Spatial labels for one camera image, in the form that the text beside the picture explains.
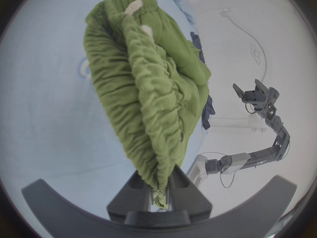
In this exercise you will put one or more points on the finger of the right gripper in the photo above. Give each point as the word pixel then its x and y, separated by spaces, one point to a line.
pixel 239 90
pixel 260 86

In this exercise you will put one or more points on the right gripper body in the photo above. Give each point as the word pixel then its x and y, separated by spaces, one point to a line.
pixel 257 97

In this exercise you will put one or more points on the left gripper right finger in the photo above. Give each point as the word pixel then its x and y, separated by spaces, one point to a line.
pixel 188 194

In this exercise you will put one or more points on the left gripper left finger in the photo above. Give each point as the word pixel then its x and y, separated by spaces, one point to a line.
pixel 128 197

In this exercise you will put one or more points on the green trousers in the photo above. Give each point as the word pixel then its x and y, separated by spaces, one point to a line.
pixel 118 95

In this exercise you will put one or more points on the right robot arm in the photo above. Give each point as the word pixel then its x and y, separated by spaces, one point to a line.
pixel 260 157

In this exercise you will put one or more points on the dark blue garment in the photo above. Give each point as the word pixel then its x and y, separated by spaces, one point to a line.
pixel 207 113

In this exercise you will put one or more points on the pale blue quilt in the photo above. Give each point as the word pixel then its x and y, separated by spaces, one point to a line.
pixel 184 11

